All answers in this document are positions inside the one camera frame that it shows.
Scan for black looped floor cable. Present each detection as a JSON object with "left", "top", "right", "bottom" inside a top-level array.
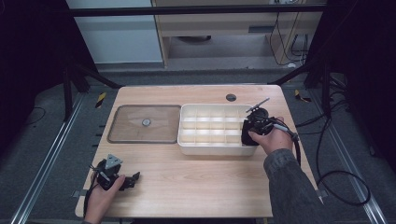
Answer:
[{"left": 294, "top": 106, "right": 372, "bottom": 207}]

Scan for metal floor rail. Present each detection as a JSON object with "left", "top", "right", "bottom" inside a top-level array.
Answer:
[
  {"left": 310, "top": 89, "right": 389, "bottom": 224},
  {"left": 9, "top": 92, "right": 86, "bottom": 224}
]

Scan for left hand-held gripper cable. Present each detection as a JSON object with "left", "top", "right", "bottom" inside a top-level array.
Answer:
[{"left": 82, "top": 166, "right": 101, "bottom": 217}]

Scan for person's left hand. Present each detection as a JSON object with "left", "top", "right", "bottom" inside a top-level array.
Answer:
[{"left": 83, "top": 174, "right": 126, "bottom": 223}]

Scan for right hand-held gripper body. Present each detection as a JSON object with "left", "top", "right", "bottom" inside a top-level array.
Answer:
[{"left": 245, "top": 97, "right": 277, "bottom": 136}]

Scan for black stand leg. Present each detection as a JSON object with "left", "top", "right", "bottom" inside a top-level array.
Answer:
[
  {"left": 267, "top": 57, "right": 332, "bottom": 118},
  {"left": 62, "top": 60, "right": 124, "bottom": 123}
]

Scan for hand-held gripper cable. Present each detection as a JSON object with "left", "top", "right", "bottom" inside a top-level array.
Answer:
[
  {"left": 82, "top": 166, "right": 101, "bottom": 217},
  {"left": 270, "top": 116, "right": 303, "bottom": 166}
]

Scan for white cabinet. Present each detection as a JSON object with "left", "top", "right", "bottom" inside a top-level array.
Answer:
[{"left": 65, "top": 0, "right": 165, "bottom": 65}]

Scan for thin black floor cable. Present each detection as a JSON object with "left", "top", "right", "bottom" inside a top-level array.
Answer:
[{"left": 26, "top": 106, "right": 48, "bottom": 126}]

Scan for light wooden desk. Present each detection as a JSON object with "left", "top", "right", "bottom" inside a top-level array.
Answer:
[{"left": 151, "top": 0, "right": 325, "bottom": 69}]

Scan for black horizontal frame bar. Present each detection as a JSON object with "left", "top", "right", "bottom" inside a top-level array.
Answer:
[{"left": 68, "top": 3, "right": 327, "bottom": 18}]

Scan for black hanging cables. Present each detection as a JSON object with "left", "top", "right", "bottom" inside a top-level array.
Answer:
[{"left": 268, "top": 11, "right": 311, "bottom": 68}]

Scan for black yellow floor tape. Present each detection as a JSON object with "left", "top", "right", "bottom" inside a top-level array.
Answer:
[
  {"left": 293, "top": 89, "right": 312, "bottom": 104},
  {"left": 94, "top": 91, "right": 107, "bottom": 109}
]

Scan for dark curtain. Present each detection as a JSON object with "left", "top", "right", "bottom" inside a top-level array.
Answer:
[
  {"left": 0, "top": 0, "right": 97, "bottom": 150},
  {"left": 306, "top": 0, "right": 396, "bottom": 172}
]

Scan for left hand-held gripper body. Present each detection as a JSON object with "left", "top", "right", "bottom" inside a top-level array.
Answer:
[{"left": 92, "top": 153, "right": 126, "bottom": 191}]

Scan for person's right hand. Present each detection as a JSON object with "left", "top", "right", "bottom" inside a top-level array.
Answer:
[{"left": 248, "top": 116, "right": 295, "bottom": 156}]

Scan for right hand-held gripper cable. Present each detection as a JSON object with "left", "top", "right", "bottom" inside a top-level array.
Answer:
[{"left": 270, "top": 116, "right": 303, "bottom": 166}]

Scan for white compartment box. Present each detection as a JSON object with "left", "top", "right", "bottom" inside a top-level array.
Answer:
[{"left": 177, "top": 103, "right": 260, "bottom": 157}]

